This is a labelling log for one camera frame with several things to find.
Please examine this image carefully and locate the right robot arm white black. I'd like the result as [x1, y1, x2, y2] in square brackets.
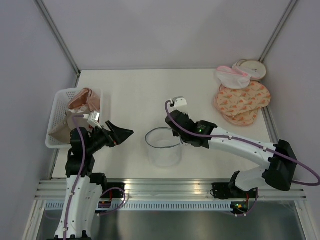
[165, 110, 297, 198]

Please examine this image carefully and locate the pink beige bra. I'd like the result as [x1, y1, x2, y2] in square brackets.
[68, 88, 101, 112]

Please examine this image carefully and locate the white plastic basket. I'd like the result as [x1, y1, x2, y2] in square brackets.
[45, 87, 104, 149]

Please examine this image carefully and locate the purple cable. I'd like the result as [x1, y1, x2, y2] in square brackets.
[61, 113, 88, 240]
[164, 99, 320, 187]

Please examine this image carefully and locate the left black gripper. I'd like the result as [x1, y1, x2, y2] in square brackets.
[86, 120, 134, 154]

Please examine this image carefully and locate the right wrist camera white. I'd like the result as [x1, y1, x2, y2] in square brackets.
[169, 96, 188, 109]

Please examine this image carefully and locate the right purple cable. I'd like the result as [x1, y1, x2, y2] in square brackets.
[164, 99, 320, 187]

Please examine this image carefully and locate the white pink-trim mesh bag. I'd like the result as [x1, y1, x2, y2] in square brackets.
[215, 66, 251, 90]

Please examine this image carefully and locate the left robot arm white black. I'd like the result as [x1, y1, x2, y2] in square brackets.
[53, 121, 134, 240]

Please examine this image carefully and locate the white slotted cable duct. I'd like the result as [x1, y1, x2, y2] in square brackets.
[44, 200, 233, 212]

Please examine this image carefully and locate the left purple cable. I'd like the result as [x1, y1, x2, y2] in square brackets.
[61, 113, 88, 240]

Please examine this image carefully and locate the beige round laundry bag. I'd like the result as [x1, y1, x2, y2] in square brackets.
[232, 59, 267, 81]

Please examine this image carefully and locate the floral orange laundry bag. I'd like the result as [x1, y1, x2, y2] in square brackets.
[213, 81, 271, 127]

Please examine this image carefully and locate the white mesh laundry bag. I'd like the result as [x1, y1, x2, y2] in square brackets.
[144, 127, 183, 168]

